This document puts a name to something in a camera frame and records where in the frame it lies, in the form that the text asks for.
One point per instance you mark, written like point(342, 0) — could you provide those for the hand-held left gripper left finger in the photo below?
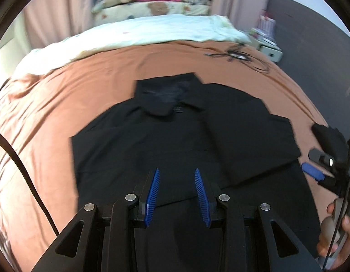
point(152, 195)

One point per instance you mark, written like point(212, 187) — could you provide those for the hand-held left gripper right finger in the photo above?
point(202, 195)

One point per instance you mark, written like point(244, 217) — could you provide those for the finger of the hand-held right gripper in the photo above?
point(312, 171)

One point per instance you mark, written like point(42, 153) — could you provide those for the black shirt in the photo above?
point(175, 141)

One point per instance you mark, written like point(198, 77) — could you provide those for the white nightstand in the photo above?
point(272, 52)

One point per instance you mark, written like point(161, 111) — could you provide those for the brown bed sheet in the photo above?
point(78, 85)

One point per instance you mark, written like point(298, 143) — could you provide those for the white blanket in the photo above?
point(152, 31)

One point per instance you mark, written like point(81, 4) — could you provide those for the pink curtain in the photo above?
point(56, 14)
point(237, 2)

